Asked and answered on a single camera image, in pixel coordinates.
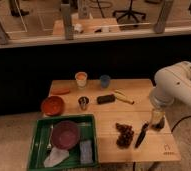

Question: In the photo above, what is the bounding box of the black brush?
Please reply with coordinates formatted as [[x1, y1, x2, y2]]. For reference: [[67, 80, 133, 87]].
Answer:
[[135, 122, 149, 148]]

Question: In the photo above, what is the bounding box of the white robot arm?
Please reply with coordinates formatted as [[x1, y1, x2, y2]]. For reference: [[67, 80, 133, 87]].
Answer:
[[149, 61, 191, 127]]

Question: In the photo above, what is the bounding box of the green plastic tray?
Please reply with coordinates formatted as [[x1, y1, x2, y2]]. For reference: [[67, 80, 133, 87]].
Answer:
[[27, 114, 98, 171]]

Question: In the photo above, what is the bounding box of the dark grape bunch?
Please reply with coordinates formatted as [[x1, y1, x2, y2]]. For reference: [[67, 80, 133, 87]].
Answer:
[[116, 123, 134, 148]]

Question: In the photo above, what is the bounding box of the yellow banana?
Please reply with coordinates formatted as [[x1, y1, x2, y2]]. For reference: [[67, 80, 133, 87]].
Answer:
[[113, 91, 134, 105]]

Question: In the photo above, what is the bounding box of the black rectangular eraser block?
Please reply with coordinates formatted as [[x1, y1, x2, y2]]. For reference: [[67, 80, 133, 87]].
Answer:
[[97, 94, 115, 104]]

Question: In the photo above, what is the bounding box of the blue cup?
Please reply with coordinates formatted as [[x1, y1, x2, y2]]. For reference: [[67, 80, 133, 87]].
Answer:
[[99, 75, 111, 88]]

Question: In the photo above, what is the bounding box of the small metal cup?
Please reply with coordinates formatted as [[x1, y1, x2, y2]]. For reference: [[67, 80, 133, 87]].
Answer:
[[78, 96, 89, 110]]

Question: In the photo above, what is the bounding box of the blue-grey sponge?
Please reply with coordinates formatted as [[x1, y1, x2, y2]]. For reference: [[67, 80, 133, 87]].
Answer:
[[80, 140, 93, 164]]

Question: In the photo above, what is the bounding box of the white cup orange inside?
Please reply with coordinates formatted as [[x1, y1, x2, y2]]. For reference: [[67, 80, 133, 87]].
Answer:
[[75, 72, 88, 88]]

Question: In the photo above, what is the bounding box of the maroon bowl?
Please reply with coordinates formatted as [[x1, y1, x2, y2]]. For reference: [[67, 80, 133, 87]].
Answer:
[[51, 120, 80, 150]]

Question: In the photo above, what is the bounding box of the orange carrot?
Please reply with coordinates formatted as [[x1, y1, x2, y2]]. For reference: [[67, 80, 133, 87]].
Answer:
[[51, 88, 70, 95]]

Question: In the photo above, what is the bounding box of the red-orange bowl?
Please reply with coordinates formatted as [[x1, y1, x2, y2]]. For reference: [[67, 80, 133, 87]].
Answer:
[[41, 96, 64, 116]]

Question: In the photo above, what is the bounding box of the white cloth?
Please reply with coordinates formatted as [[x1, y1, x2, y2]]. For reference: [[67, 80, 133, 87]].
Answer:
[[44, 147, 69, 167]]

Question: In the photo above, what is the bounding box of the black office chair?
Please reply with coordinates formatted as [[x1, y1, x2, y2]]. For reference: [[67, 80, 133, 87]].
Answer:
[[112, 0, 146, 23]]

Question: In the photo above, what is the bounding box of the background wooden table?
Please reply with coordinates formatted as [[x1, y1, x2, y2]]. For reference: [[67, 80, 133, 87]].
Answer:
[[53, 18, 120, 36]]

